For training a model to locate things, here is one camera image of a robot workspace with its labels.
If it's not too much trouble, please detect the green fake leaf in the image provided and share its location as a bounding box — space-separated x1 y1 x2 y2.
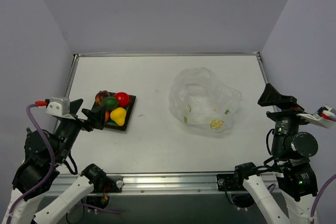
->
101 97 119 111

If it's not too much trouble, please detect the red fake apple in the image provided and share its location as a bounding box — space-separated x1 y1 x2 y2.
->
114 92 130 108

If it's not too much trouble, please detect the yellow fake pear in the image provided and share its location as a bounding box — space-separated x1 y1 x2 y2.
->
110 108 127 126

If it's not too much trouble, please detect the teal rectangular tray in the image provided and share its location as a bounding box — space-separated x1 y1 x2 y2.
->
92 92 136 131

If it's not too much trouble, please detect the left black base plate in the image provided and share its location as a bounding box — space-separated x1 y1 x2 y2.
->
96 175 124 193

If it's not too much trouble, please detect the translucent plastic bag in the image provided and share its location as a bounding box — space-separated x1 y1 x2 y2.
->
169 67 242 135

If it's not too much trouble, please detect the orange fake fruit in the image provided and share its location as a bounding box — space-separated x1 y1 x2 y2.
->
104 110 110 122

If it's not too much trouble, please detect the aluminium front rail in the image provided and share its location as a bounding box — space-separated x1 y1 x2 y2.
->
47 172 277 196

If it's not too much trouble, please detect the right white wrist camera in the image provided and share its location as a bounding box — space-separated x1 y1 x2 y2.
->
297 105 335 129

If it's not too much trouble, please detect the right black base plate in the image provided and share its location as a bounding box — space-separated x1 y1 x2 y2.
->
216 173 245 192

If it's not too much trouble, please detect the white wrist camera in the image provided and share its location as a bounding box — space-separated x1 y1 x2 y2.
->
35 97 70 118
297 105 335 129

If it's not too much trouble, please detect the dark brown fake fruit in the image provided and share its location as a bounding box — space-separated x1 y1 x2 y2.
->
95 90 110 105

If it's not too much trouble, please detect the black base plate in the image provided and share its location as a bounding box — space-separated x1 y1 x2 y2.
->
96 175 124 193
216 173 245 192

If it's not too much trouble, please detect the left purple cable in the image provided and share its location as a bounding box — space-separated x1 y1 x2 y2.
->
7 99 123 224

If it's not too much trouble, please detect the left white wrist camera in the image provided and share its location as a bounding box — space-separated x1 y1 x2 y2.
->
35 97 70 118

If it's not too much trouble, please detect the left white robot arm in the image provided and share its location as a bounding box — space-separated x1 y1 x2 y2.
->
3 98 118 223

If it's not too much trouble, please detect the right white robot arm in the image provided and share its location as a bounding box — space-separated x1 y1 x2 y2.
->
233 83 335 223

